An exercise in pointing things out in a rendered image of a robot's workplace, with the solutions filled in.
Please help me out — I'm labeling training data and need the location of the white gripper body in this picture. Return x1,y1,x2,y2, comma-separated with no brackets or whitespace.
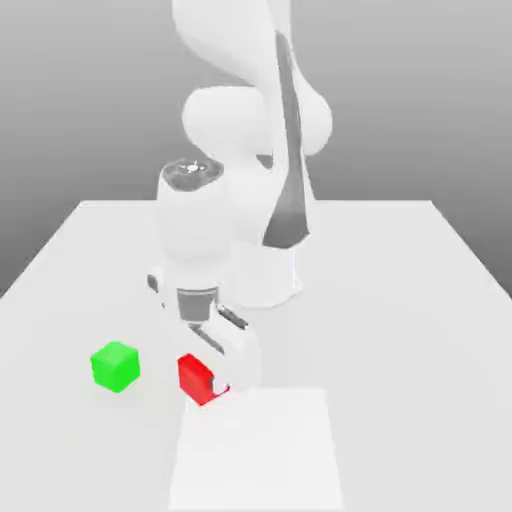
184,314,264,393

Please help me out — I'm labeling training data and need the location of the small red cube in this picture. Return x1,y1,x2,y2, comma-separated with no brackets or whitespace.
176,352,232,408

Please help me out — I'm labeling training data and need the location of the small green cube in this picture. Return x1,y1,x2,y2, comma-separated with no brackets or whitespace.
90,340,142,394

